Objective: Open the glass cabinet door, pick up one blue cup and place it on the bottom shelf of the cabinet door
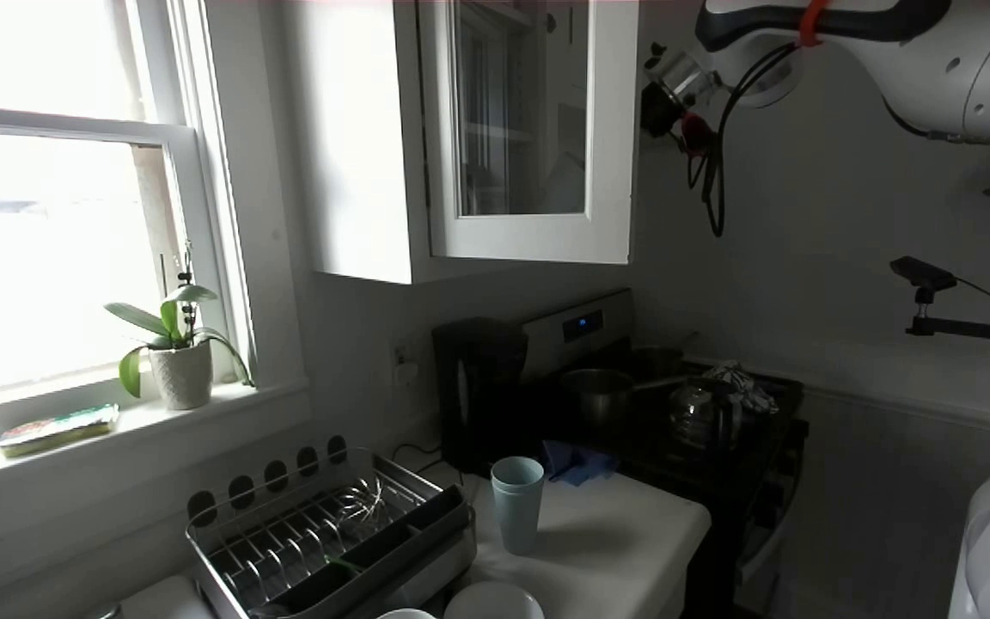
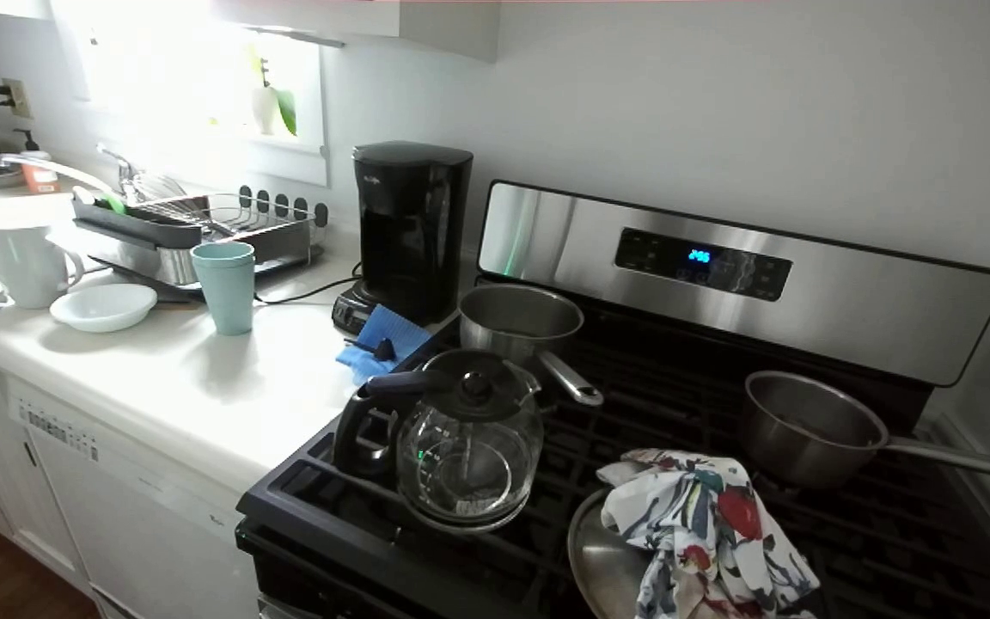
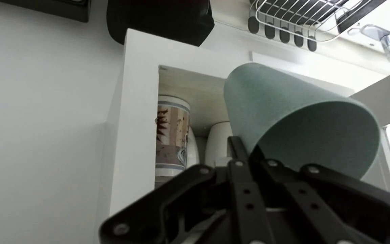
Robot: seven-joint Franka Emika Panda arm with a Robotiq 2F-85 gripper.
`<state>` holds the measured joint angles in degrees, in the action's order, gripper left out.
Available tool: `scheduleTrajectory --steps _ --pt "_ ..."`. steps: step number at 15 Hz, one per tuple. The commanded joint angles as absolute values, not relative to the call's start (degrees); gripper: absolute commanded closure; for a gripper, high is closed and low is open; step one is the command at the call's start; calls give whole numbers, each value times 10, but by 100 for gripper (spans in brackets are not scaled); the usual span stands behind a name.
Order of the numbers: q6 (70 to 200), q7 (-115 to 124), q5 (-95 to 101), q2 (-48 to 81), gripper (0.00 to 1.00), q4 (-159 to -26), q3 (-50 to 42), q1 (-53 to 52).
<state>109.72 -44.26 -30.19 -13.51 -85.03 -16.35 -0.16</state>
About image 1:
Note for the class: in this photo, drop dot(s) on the black coffee maker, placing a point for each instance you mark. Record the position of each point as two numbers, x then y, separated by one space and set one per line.
479 389

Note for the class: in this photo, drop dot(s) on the black camera on stand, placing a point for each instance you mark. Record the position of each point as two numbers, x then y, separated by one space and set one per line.
929 281

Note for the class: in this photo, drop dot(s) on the floral kitchen towel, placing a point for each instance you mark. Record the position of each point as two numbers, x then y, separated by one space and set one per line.
746 389

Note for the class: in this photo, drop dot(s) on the white wall cabinet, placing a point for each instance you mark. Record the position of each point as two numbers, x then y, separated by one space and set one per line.
346 138

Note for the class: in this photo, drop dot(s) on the striped sponge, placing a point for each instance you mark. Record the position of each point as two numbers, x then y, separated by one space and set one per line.
54 431

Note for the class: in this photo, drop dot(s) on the white glass cabinet door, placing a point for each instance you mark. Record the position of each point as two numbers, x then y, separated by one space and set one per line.
516 242

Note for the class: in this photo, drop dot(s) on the blue cloth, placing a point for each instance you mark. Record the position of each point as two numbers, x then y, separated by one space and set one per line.
575 463

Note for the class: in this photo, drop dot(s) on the panel with oval holes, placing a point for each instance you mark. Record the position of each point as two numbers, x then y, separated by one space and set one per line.
266 483

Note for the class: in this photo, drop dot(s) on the white bowl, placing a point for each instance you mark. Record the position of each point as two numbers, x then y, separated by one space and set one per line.
492 602

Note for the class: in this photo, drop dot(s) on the teal plastic cup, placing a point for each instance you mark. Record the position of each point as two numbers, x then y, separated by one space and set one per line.
516 503

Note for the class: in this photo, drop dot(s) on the stainless steel stove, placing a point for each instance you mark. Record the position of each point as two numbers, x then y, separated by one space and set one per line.
746 494

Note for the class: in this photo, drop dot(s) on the white mug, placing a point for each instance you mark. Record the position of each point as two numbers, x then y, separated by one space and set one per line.
406 612

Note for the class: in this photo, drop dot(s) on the potted green plant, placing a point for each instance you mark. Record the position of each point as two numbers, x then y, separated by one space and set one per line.
179 366

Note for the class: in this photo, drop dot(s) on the steel saucepan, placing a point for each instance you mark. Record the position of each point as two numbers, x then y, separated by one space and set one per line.
594 397

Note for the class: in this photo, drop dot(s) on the metal dish rack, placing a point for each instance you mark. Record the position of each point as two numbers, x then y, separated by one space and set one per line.
324 553

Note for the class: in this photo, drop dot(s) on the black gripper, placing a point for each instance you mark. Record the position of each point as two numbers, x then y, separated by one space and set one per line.
668 109

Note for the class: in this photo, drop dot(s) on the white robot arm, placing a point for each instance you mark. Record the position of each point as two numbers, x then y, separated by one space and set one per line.
963 69

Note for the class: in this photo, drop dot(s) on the white wall outlet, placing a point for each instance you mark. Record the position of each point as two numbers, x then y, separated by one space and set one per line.
405 366

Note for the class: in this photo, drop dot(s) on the white window frame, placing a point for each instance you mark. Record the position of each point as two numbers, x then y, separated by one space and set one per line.
190 174

